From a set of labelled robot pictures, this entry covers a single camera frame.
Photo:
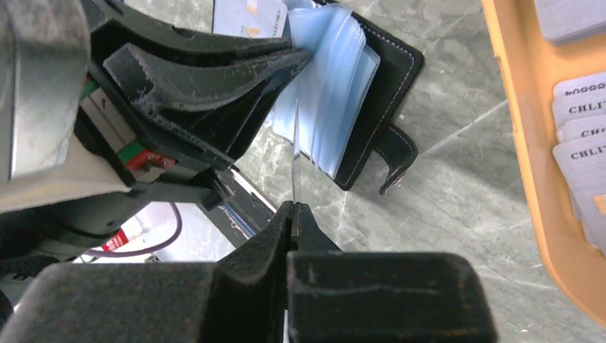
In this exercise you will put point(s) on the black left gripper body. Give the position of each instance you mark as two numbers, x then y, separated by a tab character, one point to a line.
154	163

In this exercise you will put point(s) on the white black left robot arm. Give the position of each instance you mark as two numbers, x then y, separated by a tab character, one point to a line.
34	238

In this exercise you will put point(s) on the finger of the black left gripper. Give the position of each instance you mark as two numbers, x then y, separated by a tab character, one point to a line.
217	109
113	24

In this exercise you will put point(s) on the black leather card holder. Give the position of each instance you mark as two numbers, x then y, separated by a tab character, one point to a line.
340	108

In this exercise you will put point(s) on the orange oval tray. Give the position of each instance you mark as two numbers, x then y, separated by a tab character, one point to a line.
530	67

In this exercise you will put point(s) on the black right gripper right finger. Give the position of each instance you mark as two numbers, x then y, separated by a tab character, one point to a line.
336	296

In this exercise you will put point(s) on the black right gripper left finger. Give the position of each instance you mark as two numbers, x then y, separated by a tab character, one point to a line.
240	298

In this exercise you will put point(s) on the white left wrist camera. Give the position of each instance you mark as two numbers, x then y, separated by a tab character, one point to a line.
45	55

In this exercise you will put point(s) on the white VIP card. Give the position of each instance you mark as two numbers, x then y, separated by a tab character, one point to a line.
255	19

